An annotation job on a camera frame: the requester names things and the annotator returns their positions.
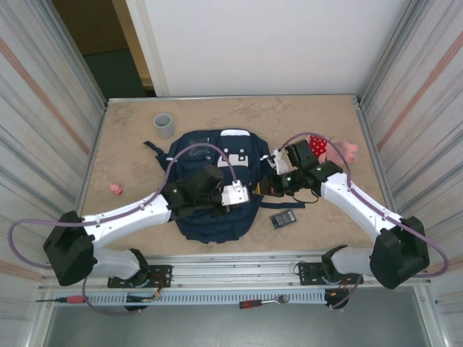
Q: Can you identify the red handled ratchet wrench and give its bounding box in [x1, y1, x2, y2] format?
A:
[238, 294, 290, 309]

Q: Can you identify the aluminium mounting rail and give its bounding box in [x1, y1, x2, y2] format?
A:
[38, 252, 433, 290]

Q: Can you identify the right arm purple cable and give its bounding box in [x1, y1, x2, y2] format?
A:
[278, 132, 450, 310]

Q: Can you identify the grey plastic cup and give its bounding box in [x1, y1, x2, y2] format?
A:
[153, 113, 177, 138]

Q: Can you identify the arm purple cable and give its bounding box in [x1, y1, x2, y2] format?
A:
[7, 142, 242, 318]
[278, 132, 450, 310]

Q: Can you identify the red handled screwdriver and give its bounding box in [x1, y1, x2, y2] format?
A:
[35, 295, 89, 304]

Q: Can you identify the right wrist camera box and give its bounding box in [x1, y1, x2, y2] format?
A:
[269, 150, 292, 174]

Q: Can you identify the navy blue backpack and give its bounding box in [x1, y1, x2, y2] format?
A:
[143, 128, 307, 244]

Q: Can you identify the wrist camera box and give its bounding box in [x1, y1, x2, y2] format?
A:
[220, 179, 251, 206]
[269, 150, 292, 174]

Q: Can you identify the black calculator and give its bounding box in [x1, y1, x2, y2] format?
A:
[269, 209, 298, 231]

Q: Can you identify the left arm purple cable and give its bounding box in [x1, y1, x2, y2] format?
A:
[7, 142, 242, 318]

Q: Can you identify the grey slotted cable duct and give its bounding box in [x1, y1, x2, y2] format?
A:
[82, 291, 328, 307]

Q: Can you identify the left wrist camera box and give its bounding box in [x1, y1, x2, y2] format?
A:
[220, 179, 251, 206]

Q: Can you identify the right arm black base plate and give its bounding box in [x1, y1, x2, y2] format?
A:
[297, 262, 364, 286]

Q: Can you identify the beige door frame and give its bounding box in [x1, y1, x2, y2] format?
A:
[111, 0, 155, 90]

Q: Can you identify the pink plush doll red dress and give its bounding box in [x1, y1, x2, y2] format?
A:
[309, 134, 360, 163]

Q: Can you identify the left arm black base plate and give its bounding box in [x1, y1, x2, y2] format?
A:
[108, 265, 173, 289]

